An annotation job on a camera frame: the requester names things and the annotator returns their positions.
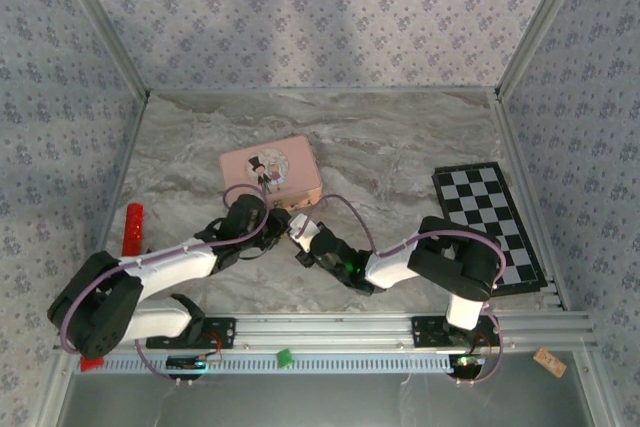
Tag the pink tin box with cartoon couple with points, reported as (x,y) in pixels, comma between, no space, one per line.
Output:
(270,167)

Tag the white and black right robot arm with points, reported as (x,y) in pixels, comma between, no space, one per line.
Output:
(465,257)

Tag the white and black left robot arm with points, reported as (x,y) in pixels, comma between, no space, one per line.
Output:
(170,264)

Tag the small green block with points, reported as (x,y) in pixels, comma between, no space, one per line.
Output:
(285,358)

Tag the red glitter tube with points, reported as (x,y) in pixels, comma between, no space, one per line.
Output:
(134,229)

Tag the left circuit board with LED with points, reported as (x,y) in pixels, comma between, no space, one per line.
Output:
(187,362)

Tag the circuit board with led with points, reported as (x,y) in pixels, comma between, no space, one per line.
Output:
(187,362)
(467,361)

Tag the black and grey chessboard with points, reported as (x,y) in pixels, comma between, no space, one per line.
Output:
(490,222)

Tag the right circuit board with LED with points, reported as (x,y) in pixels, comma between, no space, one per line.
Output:
(467,361)

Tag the small red block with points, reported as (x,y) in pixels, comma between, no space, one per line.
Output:
(91,364)

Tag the tan paper tag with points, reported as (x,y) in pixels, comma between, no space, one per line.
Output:
(549,362)

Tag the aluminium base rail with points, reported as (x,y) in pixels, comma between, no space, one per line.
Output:
(320,329)

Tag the aluminium frame post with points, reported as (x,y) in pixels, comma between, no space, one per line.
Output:
(100,22)
(540,27)

